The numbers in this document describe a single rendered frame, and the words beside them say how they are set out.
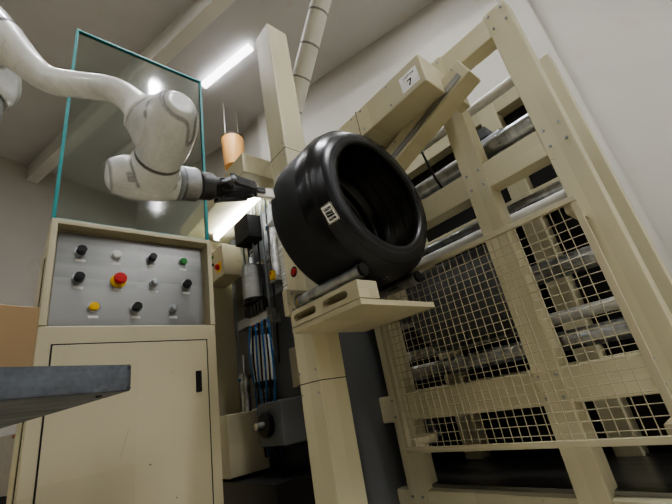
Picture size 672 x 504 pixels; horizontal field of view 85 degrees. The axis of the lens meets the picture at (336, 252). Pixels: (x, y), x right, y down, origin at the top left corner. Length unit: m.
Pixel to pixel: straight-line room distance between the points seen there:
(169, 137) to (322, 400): 0.98
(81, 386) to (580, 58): 5.93
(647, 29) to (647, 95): 0.85
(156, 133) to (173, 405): 0.93
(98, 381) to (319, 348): 0.90
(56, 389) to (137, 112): 0.54
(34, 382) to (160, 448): 0.85
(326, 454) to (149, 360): 0.68
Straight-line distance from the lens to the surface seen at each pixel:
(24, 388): 0.63
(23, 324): 0.75
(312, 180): 1.17
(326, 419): 1.40
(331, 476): 1.42
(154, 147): 0.88
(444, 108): 1.74
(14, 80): 1.38
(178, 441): 1.46
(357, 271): 1.13
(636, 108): 5.60
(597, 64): 5.95
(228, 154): 7.24
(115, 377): 0.67
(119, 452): 1.41
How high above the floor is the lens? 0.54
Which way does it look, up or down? 22 degrees up
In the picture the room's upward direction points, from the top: 11 degrees counter-clockwise
